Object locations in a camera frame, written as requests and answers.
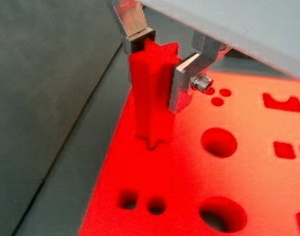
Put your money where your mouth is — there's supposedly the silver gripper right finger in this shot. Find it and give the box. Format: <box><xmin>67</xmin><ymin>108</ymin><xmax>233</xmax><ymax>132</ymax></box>
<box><xmin>167</xmin><ymin>31</ymin><xmax>230</xmax><ymax>114</ymax></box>

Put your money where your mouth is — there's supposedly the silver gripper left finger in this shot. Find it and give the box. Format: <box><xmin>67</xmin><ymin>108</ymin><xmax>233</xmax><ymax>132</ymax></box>
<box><xmin>106</xmin><ymin>0</ymin><xmax>155</xmax><ymax>54</ymax></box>

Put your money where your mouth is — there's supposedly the red star-shaped peg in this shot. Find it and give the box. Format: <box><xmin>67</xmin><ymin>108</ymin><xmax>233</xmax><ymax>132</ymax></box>
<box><xmin>129</xmin><ymin>40</ymin><xmax>181</xmax><ymax>149</ymax></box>

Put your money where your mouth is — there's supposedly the red shape-sorting board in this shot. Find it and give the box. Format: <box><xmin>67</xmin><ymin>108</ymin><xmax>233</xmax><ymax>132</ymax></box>
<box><xmin>79</xmin><ymin>73</ymin><xmax>300</xmax><ymax>236</ymax></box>

